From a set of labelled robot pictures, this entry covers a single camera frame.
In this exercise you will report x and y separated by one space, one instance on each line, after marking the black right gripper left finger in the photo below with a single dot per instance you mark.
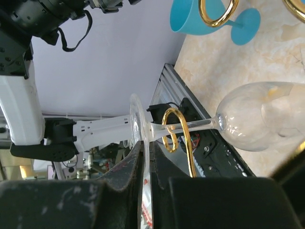
110 202

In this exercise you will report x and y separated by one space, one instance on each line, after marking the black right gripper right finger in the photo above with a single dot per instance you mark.
183 202

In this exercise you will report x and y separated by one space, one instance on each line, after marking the clear wine glass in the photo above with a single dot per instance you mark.
252 117

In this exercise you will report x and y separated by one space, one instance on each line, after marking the blue wine glass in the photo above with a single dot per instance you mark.
202 17

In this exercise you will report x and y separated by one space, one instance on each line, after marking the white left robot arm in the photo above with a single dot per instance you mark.
34 136

